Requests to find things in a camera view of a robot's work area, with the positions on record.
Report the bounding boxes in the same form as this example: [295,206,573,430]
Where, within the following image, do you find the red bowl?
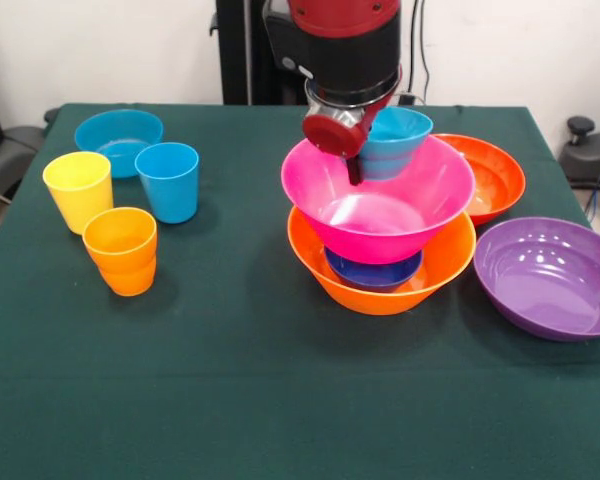
[432,133,526,228]

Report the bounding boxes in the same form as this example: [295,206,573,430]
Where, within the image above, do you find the large pink bowl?
[280,134,476,266]

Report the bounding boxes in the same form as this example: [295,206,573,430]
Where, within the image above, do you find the yellow cup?
[42,151,115,236]

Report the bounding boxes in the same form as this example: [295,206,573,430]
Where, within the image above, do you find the black office chair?
[0,64,61,206]

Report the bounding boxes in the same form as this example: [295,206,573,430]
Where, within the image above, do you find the purple bowl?
[473,216,600,343]

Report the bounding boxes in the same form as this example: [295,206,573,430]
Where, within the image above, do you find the large orange bowl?
[286,205,477,317]

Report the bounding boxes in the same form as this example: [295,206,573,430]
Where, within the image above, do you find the light blue ribbed bowl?
[357,106,434,182]

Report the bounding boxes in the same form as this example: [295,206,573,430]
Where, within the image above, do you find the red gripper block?
[302,63,405,188]

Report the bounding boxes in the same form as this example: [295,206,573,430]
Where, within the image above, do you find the small dark blue bowl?
[323,247,425,294]

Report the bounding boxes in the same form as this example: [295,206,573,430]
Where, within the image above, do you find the orange cup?
[81,206,158,298]

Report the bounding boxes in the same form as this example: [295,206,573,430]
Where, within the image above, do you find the light blue cup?
[134,142,200,225]

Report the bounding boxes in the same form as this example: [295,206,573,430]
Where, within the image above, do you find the dark green tablecloth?
[0,102,600,480]

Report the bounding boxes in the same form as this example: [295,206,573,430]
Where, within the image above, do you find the light blue shallow bowl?
[74,108,165,180]

